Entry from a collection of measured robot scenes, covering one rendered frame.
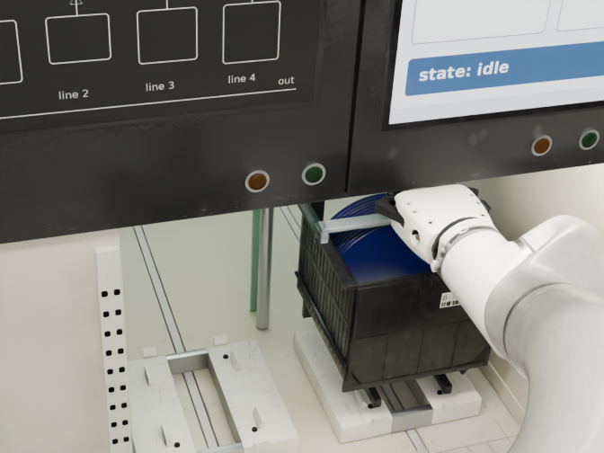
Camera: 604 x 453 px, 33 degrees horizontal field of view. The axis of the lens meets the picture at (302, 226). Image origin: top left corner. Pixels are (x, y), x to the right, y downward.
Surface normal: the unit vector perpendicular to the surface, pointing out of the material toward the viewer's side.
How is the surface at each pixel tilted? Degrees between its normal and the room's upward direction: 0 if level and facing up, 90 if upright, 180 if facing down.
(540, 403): 67
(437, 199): 4
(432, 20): 90
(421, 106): 90
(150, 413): 0
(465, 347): 91
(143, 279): 0
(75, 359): 90
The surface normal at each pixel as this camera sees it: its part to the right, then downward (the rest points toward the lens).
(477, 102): 0.31, 0.54
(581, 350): -0.49, -0.48
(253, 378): 0.05, -0.83
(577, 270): 0.53, -0.39
